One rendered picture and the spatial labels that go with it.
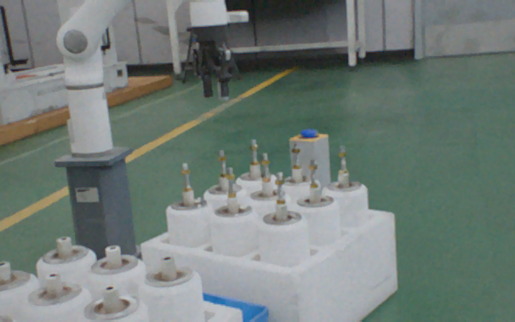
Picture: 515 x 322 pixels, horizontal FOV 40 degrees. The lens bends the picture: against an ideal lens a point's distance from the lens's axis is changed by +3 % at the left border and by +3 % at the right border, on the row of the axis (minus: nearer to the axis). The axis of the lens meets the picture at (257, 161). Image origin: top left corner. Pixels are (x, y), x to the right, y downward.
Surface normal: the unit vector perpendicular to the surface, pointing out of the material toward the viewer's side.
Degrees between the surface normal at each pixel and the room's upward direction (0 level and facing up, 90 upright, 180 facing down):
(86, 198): 90
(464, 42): 90
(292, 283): 90
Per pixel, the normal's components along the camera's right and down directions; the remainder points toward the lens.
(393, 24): -0.26, 0.24
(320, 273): 0.80, 0.07
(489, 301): -0.07, -0.97
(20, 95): 0.96, -0.01
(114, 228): 0.49, 0.16
